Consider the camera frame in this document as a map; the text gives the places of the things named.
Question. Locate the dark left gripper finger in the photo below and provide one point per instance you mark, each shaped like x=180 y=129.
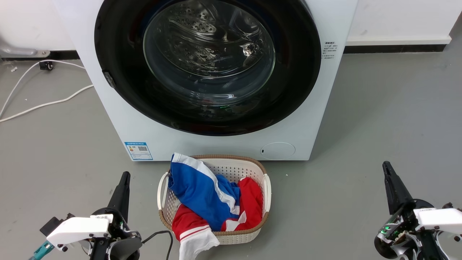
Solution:
x=125 y=202
x=117 y=198

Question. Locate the round white filter cover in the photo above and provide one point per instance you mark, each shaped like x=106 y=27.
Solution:
x=278 y=150

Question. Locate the black box on left wrist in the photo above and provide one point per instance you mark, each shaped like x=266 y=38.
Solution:
x=52 y=225

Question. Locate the white plastic laundry basket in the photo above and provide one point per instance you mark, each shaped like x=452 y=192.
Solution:
x=234 y=169

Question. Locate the teal connector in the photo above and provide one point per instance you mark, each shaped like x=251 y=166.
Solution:
x=41 y=251

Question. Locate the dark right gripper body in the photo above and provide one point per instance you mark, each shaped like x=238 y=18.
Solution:
x=400 y=231

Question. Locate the small printed text sticker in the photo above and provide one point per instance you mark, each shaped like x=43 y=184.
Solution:
x=329 y=50

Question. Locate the white wall ledge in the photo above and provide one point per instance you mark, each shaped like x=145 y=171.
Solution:
x=397 y=40

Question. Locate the black baseboard strip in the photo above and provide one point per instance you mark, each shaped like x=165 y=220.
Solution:
x=393 y=48

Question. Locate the blue energy label sticker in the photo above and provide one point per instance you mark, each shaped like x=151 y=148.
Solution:
x=138 y=150

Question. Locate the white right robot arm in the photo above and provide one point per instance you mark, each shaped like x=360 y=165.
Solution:
x=453 y=247

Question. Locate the red garment with white trim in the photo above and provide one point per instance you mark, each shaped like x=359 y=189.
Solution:
x=251 y=202

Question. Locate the black round glass washer door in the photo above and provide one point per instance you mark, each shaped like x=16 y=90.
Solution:
x=119 y=43

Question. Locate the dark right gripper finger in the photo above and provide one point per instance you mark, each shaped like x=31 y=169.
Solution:
x=401 y=193
x=389 y=191

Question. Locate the small black floor caster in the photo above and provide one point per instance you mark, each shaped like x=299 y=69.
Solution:
x=46 y=65

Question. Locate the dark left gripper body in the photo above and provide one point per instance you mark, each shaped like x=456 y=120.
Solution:
x=121 y=227

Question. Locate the white front-load washing machine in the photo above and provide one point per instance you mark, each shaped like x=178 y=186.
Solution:
x=231 y=144

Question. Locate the blue garment with white stripe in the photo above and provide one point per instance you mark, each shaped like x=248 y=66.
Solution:
x=198 y=191

